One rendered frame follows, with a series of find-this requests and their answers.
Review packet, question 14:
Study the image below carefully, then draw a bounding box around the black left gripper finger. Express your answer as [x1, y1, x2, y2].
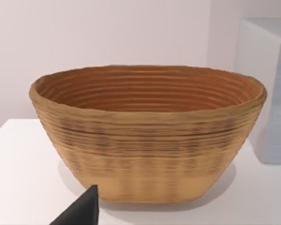
[49, 184, 100, 225]

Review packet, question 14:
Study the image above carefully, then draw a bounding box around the brown woven basket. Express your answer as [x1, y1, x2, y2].
[29, 64, 268, 204]

